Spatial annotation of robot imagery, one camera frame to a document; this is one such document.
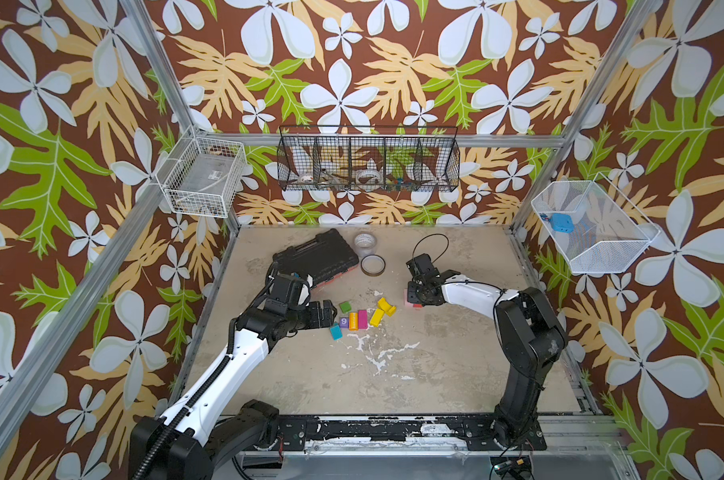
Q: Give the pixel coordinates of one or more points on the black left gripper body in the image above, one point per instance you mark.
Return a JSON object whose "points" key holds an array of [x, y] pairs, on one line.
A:
{"points": [[311, 317]]}

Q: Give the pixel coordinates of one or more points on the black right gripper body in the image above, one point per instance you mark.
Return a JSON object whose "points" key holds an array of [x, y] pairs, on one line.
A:
{"points": [[417, 291]]}

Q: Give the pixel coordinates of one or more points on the pink wood block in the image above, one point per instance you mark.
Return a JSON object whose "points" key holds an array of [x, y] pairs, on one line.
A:
{"points": [[408, 303]]}

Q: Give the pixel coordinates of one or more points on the yellow arch block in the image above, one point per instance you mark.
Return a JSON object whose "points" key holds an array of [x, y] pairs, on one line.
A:
{"points": [[385, 306]]}

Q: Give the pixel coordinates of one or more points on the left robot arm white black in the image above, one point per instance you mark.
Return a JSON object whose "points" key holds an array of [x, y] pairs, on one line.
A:
{"points": [[190, 440]]}

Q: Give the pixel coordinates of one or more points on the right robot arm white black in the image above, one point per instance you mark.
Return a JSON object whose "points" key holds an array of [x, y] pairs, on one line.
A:
{"points": [[529, 333]]}

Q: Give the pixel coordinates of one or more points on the teal wood block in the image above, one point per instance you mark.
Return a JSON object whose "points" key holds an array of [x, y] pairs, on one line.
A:
{"points": [[336, 332]]}

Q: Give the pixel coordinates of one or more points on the orange wood block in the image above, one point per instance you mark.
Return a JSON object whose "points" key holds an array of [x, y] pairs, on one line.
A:
{"points": [[353, 321]]}

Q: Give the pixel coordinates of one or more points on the magenta wood block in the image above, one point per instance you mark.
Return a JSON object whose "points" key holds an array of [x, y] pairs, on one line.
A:
{"points": [[363, 320]]}

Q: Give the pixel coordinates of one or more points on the black plastic tool case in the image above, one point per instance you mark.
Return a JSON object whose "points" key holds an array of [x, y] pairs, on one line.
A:
{"points": [[324, 257]]}

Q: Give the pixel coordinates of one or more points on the white tape roll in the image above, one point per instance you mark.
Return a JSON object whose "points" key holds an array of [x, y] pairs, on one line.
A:
{"points": [[368, 177]]}

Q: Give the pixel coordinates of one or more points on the blue object in basket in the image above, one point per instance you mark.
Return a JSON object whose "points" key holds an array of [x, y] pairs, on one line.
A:
{"points": [[561, 223]]}

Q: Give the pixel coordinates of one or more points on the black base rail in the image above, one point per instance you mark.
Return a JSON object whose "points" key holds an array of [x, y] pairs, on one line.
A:
{"points": [[477, 432]]}

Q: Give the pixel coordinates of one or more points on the black wire basket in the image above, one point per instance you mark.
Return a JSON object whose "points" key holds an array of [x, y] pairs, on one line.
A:
{"points": [[410, 158]]}

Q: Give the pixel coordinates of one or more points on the white wire basket left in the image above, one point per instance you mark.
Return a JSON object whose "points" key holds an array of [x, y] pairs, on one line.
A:
{"points": [[202, 175]]}

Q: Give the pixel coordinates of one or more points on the white wire basket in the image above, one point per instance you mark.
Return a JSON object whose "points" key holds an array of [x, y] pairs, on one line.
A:
{"points": [[611, 232], [202, 175]]}

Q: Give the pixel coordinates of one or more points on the white wire basket right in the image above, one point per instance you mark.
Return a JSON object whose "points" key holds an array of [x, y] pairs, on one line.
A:
{"points": [[611, 232]]}

